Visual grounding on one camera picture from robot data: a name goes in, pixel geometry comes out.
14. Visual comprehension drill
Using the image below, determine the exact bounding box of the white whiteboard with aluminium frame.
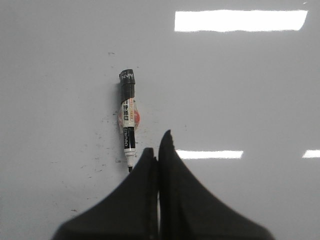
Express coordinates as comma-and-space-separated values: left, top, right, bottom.
0, 0, 320, 240

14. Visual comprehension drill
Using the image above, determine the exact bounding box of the black white whiteboard marker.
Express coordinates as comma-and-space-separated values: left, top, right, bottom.
118, 69, 140, 172

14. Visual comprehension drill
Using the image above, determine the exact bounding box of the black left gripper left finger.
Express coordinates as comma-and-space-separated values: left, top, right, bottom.
53, 147, 159, 240

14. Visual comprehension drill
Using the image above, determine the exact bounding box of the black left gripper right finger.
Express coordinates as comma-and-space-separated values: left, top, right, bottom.
158, 130, 274, 240

